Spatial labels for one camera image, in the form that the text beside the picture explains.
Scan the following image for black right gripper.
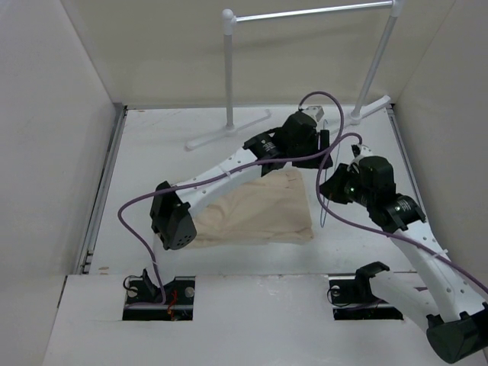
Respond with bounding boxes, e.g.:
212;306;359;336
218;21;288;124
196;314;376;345
316;163;374;208

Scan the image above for beige trousers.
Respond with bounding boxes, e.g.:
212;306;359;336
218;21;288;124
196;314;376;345
188;169;314;249

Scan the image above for light blue wire hanger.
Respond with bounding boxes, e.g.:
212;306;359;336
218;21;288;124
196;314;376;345
319;118;330;228

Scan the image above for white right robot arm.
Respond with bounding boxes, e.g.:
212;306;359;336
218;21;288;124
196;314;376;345
316;156;487;364

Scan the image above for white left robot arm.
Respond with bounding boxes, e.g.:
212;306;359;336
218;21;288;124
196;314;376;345
117;107;329;304

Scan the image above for white clothes rack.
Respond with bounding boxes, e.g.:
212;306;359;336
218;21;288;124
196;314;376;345
185;0;405;152

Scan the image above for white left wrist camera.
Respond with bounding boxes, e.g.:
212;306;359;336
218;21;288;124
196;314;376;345
303;105;324;122

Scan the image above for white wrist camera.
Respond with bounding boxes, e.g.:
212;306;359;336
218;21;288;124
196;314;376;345
351;144;374;165
303;105;324;122

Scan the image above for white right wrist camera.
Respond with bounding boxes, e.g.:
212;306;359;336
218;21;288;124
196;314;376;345
351;144;374;165

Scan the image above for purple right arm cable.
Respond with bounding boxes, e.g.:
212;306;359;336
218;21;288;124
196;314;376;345
316;133;488;298

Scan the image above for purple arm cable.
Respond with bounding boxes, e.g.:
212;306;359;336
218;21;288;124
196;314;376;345
117;91;346;306
316;133;488;298

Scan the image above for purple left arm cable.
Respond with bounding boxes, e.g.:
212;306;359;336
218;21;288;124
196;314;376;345
117;91;346;306

